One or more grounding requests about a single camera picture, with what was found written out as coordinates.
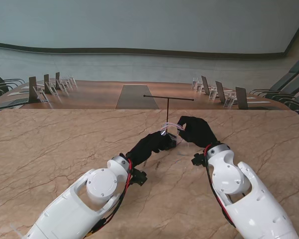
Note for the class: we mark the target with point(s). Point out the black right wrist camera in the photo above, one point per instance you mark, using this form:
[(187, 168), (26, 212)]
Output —
[(198, 159)]

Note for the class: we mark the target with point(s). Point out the small grey tape strip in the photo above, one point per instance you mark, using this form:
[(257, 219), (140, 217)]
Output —
[(145, 163)]

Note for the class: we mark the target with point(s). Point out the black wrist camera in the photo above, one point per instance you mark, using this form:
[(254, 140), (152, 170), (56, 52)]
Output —
[(198, 159), (139, 176)]

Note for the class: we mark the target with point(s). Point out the clear acrylic name holder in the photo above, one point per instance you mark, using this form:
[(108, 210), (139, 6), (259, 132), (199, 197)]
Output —
[(230, 100), (194, 83), (41, 95), (213, 94), (70, 81), (62, 85), (51, 89), (199, 86)]

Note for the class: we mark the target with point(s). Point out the black T rack marble base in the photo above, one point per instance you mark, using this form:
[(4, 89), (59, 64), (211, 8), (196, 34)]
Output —
[(168, 98)]

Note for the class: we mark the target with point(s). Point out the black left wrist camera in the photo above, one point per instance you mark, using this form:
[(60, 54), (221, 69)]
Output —
[(139, 176)]

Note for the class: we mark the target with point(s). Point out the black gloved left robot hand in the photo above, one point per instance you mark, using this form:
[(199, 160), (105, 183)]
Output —
[(151, 147)]

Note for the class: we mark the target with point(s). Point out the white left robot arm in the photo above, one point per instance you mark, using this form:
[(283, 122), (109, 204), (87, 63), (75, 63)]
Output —
[(72, 209)]

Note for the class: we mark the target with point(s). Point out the dark upright desk screen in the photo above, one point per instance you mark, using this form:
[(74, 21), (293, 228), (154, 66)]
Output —
[(32, 89), (205, 84), (46, 83), (241, 98), (57, 81), (220, 92)]

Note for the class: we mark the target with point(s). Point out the grey table runner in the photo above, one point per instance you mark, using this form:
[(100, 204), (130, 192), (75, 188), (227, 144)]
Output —
[(136, 97)]

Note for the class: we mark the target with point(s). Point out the white zip tie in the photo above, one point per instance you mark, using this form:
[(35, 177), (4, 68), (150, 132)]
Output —
[(16, 230)]

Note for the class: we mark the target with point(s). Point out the brown wooden conference table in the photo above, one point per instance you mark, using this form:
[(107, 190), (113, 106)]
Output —
[(94, 94)]

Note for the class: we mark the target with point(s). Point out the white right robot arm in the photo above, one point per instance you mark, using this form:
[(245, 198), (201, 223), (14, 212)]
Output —
[(238, 189)]

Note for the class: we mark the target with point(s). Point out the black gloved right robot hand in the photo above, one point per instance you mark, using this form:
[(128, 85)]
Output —
[(199, 135)]

